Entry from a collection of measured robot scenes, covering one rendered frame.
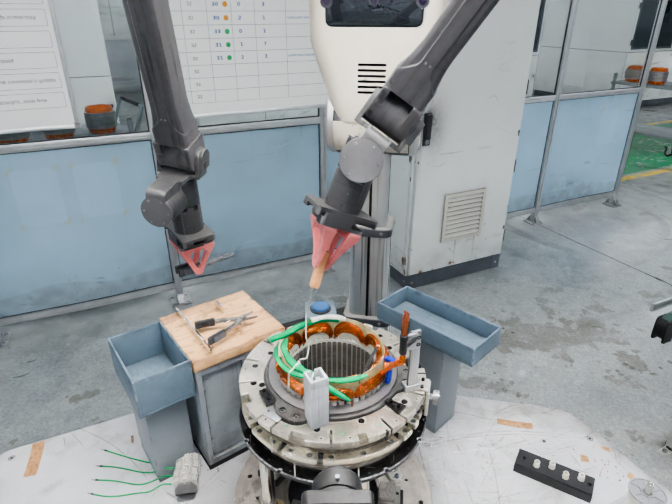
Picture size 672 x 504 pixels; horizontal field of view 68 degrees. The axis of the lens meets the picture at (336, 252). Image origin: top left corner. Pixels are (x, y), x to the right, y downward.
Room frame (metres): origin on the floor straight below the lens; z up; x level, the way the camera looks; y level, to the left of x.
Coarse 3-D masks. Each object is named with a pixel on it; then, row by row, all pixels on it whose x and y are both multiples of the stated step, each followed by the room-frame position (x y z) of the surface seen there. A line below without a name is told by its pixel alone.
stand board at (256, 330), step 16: (208, 304) 0.95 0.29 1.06; (224, 304) 0.95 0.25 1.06; (240, 304) 0.95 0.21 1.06; (256, 304) 0.95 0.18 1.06; (160, 320) 0.89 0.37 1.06; (176, 320) 0.89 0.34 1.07; (192, 320) 0.89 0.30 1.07; (256, 320) 0.89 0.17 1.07; (272, 320) 0.89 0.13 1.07; (176, 336) 0.83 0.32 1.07; (192, 336) 0.83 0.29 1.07; (208, 336) 0.83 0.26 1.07; (240, 336) 0.83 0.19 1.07; (256, 336) 0.83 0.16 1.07; (192, 352) 0.78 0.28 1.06; (208, 352) 0.78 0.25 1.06; (224, 352) 0.78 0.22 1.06; (240, 352) 0.80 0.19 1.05; (192, 368) 0.75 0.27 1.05
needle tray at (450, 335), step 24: (408, 288) 1.03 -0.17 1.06; (384, 312) 0.95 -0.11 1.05; (408, 312) 0.98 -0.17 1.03; (432, 312) 0.98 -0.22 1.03; (456, 312) 0.94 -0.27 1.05; (432, 336) 0.86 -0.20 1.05; (456, 336) 0.89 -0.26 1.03; (480, 336) 0.89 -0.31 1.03; (432, 360) 0.87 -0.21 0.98; (456, 360) 0.89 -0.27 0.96; (432, 384) 0.86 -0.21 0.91; (456, 384) 0.90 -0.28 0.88; (432, 408) 0.86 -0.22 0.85; (432, 432) 0.85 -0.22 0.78
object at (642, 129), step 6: (648, 84) 6.63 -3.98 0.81; (666, 84) 6.63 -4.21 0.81; (636, 126) 6.88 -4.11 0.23; (642, 126) 6.88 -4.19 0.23; (648, 126) 6.88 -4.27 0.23; (654, 126) 6.88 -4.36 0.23; (636, 132) 6.55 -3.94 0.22; (642, 132) 6.51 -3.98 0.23; (648, 132) 6.51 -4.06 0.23; (654, 132) 6.51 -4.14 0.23; (660, 132) 6.51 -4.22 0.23; (666, 132) 6.51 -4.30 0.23; (660, 138) 6.29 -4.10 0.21; (666, 138) 6.23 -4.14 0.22; (666, 150) 6.22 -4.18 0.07
